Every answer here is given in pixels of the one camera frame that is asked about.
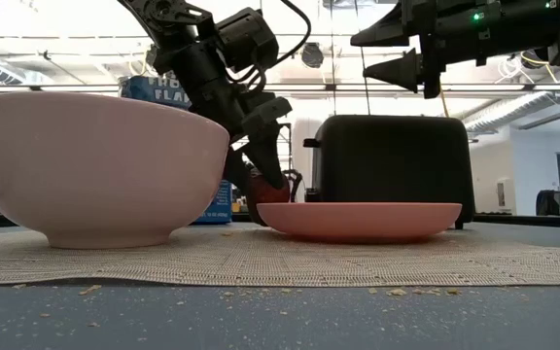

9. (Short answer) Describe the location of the pink plastic plate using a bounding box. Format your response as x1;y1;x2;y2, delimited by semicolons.
256;201;464;243

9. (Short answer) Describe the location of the white ceramic bowl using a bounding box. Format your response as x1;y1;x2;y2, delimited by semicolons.
0;91;231;250

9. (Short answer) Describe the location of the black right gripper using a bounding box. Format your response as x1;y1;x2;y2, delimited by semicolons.
350;0;560;100

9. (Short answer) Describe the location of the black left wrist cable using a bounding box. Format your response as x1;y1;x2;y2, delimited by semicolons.
226;0;313;87

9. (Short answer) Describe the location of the silver ventilation duct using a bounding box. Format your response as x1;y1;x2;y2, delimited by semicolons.
463;57;560;135

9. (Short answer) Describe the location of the black office chair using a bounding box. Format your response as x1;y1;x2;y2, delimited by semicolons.
535;187;560;218

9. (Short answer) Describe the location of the blue frosted flakes cereal box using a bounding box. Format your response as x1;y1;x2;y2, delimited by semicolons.
119;75;235;226

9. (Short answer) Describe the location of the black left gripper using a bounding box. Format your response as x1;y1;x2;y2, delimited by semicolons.
153;38;294;195

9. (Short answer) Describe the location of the grey woven placemat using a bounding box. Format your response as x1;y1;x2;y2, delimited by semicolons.
0;224;560;287

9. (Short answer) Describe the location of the round black ceiling fixture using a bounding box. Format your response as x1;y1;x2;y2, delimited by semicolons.
301;42;326;70

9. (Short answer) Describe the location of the black and chrome toaster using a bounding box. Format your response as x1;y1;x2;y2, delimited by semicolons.
302;115;476;230

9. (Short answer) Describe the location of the dark red apple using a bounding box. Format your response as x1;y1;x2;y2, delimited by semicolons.
245;172;292;228

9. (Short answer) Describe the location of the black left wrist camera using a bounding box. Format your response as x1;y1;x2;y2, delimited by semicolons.
216;7;281;74

